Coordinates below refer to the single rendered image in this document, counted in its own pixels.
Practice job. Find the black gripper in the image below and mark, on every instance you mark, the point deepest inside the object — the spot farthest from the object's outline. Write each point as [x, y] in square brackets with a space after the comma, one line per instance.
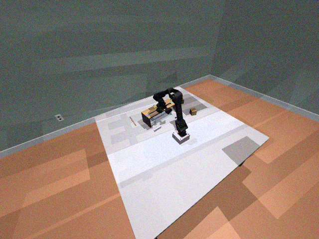
[168, 110]

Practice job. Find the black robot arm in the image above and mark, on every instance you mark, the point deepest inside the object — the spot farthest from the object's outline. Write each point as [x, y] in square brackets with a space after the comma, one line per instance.
[177, 97]

